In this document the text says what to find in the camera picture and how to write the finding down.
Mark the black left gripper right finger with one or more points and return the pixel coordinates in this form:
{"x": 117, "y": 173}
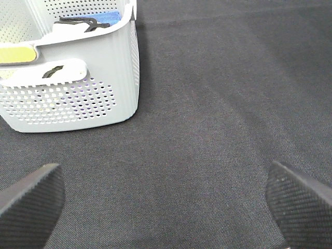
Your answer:
{"x": 300, "y": 206}

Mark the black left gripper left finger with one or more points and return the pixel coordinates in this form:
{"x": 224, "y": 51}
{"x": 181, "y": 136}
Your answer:
{"x": 31, "y": 208}

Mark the black table cloth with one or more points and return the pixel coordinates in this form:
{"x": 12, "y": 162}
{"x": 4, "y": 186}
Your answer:
{"x": 227, "y": 87}

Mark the grey perforated basket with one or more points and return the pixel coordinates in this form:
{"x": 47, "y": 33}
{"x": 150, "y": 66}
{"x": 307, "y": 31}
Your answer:
{"x": 86, "y": 74}

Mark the yellow towel in basket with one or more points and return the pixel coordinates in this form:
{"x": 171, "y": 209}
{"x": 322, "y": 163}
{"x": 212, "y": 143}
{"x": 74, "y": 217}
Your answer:
{"x": 17, "y": 55}

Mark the blue towel in basket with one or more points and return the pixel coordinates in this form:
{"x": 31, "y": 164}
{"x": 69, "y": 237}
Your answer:
{"x": 111, "y": 17}

